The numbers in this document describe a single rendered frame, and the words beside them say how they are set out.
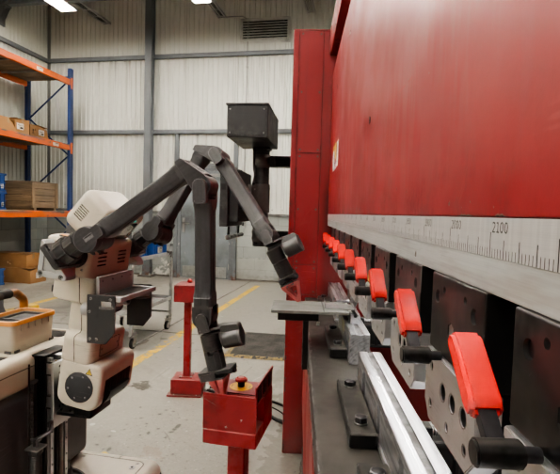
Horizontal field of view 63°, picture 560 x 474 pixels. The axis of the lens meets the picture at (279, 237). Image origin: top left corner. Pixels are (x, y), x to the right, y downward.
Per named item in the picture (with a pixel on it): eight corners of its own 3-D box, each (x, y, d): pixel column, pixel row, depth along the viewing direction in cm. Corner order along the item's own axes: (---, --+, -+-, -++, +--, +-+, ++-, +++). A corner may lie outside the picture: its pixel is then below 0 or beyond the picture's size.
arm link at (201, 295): (201, 180, 138) (188, 178, 127) (220, 180, 137) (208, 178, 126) (201, 321, 141) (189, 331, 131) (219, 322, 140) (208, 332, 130)
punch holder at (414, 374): (390, 357, 74) (393, 254, 73) (443, 359, 73) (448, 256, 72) (412, 394, 59) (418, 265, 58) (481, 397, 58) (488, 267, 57)
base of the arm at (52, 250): (65, 244, 148) (39, 246, 136) (83, 229, 147) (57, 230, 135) (79, 266, 148) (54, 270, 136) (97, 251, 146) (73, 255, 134)
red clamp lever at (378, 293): (366, 265, 74) (372, 314, 67) (392, 266, 74) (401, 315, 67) (365, 273, 76) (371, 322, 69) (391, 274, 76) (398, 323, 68)
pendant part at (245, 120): (239, 244, 317) (242, 119, 313) (275, 245, 314) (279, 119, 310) (222, 250, 267) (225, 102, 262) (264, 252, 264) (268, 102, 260)
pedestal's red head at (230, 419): (224, 414, 152) (225, 360, 151) (271, 419, 149) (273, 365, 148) (201, 443, 133) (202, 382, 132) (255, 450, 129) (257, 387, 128)
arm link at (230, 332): (203, 308, 140) (193, 315, 132) (239, 301, 138) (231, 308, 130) (213, 346, 141) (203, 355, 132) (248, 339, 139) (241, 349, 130)
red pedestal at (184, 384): (173, 386, 348) (175, 276, 344) (206, 387, 347) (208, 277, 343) (166, 396, 328) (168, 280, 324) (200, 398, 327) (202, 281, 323)
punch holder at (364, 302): (358, 307, 114) (360, 240, 113) (392, 308, 113) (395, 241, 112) (366, 321, 99) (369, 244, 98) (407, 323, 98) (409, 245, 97)
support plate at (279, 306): (274, 302, 174) (274, 299, 174) (344, 305, 173) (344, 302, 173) (271, 312, 156) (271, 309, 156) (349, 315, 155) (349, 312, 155)
